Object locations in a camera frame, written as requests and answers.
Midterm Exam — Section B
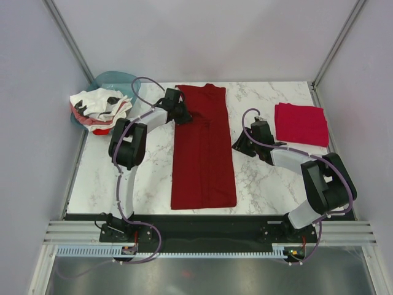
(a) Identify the dark red t-shirt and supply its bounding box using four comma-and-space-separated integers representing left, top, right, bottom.
171, 84, 237, 210

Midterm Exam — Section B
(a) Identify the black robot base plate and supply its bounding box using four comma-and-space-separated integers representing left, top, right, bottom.
99, 214, 317, 254

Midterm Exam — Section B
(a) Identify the small red garment in basket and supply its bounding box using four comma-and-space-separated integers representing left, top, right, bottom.
93, 129, 111, 136

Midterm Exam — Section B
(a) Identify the light blue cable duct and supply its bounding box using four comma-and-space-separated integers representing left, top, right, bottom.
56, 245, 287, 259

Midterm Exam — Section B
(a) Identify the teal plastic basket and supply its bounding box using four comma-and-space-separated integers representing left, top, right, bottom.
70, 71, 141, 131

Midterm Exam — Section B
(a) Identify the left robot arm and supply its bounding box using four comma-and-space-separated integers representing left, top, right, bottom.
107, 88, 192, 242

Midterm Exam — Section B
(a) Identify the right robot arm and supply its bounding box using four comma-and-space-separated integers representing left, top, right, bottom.
232, 119, 357, 242

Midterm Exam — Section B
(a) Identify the aluminium frame post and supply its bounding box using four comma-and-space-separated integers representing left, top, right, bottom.
309, 0, 368, 91
42, 0, 95, 83

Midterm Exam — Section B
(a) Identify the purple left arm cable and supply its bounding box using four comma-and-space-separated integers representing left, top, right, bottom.
56, 76, 163, 279

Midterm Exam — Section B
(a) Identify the white patterned t-shirt pile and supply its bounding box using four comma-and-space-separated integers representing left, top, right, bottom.
69, 88, 133, 132

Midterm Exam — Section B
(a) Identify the aluminium front rail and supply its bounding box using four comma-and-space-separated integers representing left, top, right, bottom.
43, 221, 376, 246

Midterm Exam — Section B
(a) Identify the bright red t-shirt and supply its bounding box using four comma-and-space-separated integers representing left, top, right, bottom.
274, 103, 329, 148

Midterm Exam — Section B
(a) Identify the right aluminium frame post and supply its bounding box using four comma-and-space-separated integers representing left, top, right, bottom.
309, 0, 368, 91

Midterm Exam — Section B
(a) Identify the left aluminium frame post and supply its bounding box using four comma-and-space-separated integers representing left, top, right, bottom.
42, 0, 95, 83

